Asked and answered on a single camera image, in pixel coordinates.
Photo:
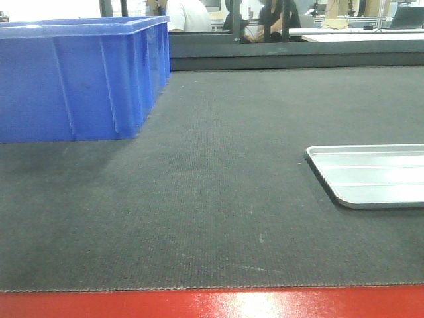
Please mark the white background table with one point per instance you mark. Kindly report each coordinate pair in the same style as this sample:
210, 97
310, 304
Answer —
355, 34

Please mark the blue plastic crate on conveyor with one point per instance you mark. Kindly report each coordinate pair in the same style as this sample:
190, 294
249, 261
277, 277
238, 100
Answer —
81, 79

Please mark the person in white shirt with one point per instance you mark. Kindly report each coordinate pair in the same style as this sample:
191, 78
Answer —
188, 16

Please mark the laptop on background table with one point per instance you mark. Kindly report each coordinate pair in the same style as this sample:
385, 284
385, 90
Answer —
407, 18

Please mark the red conveyor front edge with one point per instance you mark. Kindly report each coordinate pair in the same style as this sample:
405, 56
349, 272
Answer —
381, 301

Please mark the black conveyor rear rail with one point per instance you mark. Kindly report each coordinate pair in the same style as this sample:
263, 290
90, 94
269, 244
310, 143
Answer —
218, 51

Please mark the black conveyor belt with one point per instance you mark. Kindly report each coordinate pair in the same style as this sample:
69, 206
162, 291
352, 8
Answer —
216, 190

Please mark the silver metal tray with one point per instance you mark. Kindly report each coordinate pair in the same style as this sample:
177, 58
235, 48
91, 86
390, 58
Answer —
380, 176

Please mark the person in black shirt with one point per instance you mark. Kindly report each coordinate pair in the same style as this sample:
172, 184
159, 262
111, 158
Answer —
273, 17

